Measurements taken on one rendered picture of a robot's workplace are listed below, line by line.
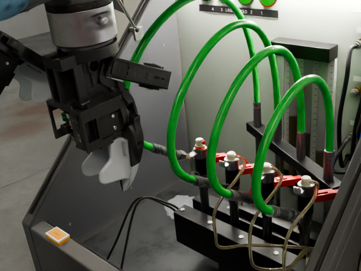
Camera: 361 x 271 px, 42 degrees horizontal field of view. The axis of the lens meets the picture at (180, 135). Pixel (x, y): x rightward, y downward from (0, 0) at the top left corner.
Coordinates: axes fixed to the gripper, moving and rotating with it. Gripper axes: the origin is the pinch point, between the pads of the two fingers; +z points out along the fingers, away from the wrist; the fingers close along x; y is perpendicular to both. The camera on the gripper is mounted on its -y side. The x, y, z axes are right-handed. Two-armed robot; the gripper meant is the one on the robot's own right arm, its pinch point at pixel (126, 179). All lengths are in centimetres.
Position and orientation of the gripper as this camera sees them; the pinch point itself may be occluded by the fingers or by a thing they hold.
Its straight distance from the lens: 66.2
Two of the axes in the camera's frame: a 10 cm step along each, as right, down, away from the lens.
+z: 1.0, 8.9, 4.5
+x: 7.2, 2.5, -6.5
